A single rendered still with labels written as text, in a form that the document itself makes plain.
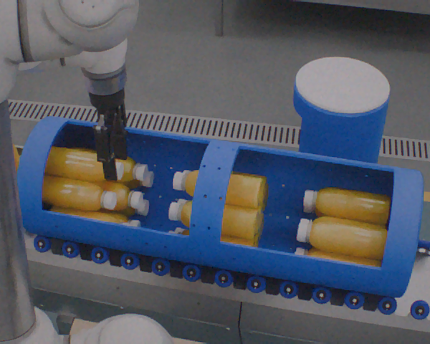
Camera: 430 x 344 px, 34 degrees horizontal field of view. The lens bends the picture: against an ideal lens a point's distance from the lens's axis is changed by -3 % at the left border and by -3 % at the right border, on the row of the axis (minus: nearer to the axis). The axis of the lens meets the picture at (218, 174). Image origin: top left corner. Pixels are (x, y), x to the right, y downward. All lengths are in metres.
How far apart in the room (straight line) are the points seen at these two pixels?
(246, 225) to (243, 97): 2.28
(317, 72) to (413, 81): 1.95
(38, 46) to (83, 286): 1.04
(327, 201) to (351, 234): 0.11
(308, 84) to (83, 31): 1.38
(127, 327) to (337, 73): 1.26
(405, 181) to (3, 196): 0.88
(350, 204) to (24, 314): 0.81
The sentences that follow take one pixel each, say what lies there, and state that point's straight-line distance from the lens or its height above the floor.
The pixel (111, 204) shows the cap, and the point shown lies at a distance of 1.61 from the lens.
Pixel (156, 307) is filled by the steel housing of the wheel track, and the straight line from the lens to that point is 1.74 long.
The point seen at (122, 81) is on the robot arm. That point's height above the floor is 1.41.
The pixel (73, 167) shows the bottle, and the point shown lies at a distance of 1.63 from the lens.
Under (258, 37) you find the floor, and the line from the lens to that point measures 4.28.
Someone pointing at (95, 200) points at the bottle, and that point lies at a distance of 1.61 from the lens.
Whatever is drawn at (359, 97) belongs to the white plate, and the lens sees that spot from 2.06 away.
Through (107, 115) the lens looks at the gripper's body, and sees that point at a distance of 1.49.
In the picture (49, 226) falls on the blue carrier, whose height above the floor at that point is 1.08.
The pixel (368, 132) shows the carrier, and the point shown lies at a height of 0.95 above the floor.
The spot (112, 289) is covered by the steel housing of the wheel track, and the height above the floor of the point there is 0.87.
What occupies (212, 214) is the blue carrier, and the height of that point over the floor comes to 1.18.
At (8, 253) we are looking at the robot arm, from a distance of 0.98.
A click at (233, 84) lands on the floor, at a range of 3.87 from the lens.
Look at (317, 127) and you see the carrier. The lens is 2.06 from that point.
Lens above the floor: 2.23
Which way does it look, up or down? 42 degrees down
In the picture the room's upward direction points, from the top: straight up
